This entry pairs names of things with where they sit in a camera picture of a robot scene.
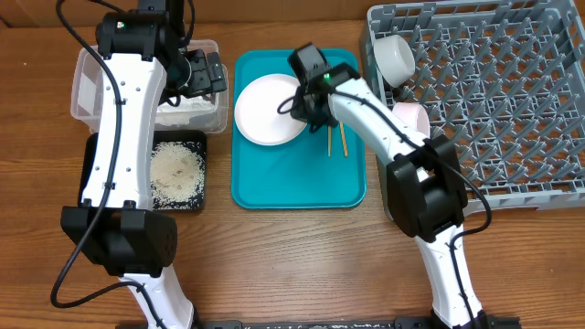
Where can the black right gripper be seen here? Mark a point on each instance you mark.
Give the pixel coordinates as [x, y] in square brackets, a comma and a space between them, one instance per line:
[296, 113]

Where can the black food waste tray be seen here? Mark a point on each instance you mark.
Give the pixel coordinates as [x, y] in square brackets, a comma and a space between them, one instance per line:
[183, 137]

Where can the clear plastic waste bin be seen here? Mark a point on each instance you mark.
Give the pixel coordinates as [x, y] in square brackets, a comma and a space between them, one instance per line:
[139, 83]

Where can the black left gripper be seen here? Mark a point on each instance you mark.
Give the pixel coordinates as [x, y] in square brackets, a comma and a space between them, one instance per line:
[204, 82]

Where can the small white rice plate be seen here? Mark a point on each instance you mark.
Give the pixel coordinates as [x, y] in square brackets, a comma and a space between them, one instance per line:
[414, 115]

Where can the white crumpled tissue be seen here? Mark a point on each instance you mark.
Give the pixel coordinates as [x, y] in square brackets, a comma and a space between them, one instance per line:
[187, 109]

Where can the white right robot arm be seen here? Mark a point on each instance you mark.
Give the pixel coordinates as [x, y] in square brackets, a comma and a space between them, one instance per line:
[426, 192]

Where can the large white plate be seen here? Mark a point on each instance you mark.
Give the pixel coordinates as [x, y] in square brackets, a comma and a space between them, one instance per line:
[260, 110]

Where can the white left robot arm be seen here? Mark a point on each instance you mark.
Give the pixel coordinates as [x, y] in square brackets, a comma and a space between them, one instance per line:
[145, 60]

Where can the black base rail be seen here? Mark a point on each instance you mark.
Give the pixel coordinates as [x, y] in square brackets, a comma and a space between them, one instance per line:
[320, 324]

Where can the spilled rice pile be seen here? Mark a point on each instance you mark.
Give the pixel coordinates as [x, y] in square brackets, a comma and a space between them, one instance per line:
[177, 172]

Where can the grey bowl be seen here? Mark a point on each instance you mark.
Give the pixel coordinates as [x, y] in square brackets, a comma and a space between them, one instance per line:
[395, 60]

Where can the teal serving tray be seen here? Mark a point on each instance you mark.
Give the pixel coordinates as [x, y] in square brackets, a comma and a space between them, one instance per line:
[299, 174]

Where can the wooden chopstick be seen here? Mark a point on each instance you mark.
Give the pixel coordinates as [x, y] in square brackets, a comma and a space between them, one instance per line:
[329, 140]
[343, 138]

